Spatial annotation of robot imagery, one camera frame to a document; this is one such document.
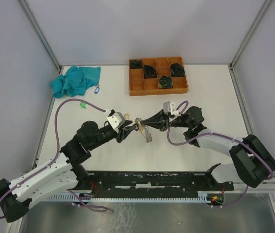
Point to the right aluminium frame post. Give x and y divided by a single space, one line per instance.
250 33

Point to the rolled dark fabric red pattern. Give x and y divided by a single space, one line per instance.
149 72

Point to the key with blue tag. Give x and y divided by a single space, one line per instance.
97 89

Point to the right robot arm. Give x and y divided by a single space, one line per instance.
251 162

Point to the wooden compartment tray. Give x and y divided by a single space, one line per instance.
139 86

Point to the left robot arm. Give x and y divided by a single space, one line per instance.
64 171

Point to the teal cloth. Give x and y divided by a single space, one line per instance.
75 81

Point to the key with green tag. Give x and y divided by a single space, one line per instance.
83 105

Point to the metal keyring organizer yellow handle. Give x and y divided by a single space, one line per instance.
144 130

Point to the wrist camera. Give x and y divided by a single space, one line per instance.
170 109
116 120

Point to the rolled dark fabric far left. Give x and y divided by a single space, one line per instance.
136 64

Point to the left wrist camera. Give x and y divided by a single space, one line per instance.
116 120

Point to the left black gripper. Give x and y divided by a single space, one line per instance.
123 132

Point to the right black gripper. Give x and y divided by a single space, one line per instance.
159 121

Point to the white cable duct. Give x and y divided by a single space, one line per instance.
68 197

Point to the aluminium frame post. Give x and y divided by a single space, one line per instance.
250 33
24 4

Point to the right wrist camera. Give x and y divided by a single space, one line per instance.
170 109

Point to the left aluminium frame post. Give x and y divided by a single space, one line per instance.
24 4

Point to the rolled dark fabric green pattern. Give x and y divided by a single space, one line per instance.
165 82

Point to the key with yellow framed tag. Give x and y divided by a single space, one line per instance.
127 116

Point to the rolled dark fabric right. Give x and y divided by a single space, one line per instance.
177 70

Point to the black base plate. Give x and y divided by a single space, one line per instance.
141 184

